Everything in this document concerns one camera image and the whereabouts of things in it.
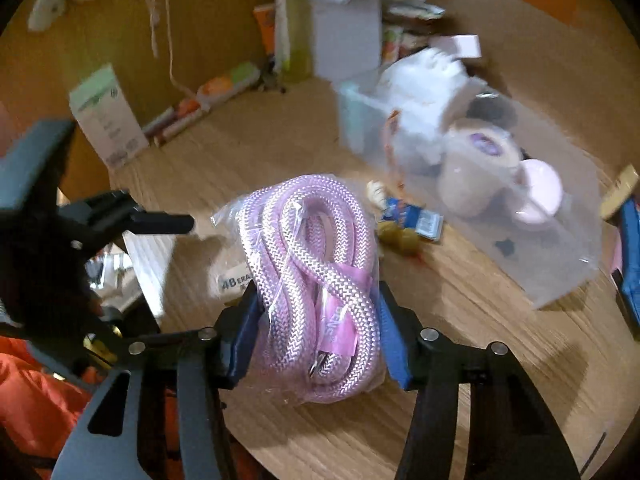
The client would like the pink rope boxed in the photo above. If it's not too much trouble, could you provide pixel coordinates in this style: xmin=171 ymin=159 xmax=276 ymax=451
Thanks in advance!
xmin=210 ymin=173 xmax=388 ymax=406

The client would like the blue staples box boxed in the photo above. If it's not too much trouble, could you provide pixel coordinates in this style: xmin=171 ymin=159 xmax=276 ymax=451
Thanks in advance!
xmin=382 ymin=197 xmax=444 ymax=242

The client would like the white lidded cup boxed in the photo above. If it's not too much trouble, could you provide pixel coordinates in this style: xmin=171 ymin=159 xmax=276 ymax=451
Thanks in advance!
xmin=437 ymin=118 xmax=522 ymax=218

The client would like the white drawstring cloth pouch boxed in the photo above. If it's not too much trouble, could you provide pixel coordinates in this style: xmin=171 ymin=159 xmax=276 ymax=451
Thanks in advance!
xmin=374 ymin=48 xmax=487 ymax=165

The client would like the white eraser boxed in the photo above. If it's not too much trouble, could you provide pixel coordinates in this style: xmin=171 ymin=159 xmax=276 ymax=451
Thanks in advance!
xmin=215 ymin=262 xmax=253 ymax=302

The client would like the orange marker pen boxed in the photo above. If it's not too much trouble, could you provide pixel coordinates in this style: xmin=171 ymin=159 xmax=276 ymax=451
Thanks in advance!
xmin=142 ymin=99 xmax=201 ymax=138

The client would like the white green carton box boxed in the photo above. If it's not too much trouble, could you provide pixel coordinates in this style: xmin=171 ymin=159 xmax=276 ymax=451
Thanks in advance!
xmin=68 ymin=64 xmax=149 ymax=170

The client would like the orange green lotion tube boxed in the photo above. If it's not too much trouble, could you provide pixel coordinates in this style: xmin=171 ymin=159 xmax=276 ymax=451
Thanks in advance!
xmin=196 ymin=62 xmax=260 ymax=106

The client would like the gold bells ornament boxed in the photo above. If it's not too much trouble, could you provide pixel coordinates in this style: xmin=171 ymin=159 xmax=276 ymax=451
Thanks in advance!
xmin=376 ymin=220 xmax=420 ymax=256

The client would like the clear plastic storage bin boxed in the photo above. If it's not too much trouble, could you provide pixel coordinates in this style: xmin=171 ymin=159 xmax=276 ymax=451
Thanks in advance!
xmin=333 ymin=70 xmax=601 ymax=308

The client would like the small seashell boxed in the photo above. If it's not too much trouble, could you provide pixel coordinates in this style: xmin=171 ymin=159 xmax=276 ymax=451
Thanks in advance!
xmin=366 ymin=180 xmax=387 ymax=211

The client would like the blue patchwork pouch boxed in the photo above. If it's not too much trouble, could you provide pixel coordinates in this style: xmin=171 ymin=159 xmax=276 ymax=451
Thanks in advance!
xmin=611 ymin=197 xmax=639 ymax=340

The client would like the cream small bottle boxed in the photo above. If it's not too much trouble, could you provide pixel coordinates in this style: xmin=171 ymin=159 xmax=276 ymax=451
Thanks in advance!
xmin=599 ymin=164 xmax=639 ymax=221

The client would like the small pink white box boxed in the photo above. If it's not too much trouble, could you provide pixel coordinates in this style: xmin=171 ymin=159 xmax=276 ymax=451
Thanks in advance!
xmin=430 ymin=35 xmax=482 ymax=60

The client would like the white hanging cord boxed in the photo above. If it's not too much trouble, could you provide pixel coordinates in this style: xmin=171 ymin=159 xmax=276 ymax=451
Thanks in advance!
xmin=136 ymin=0 xmax=196 ymax=99

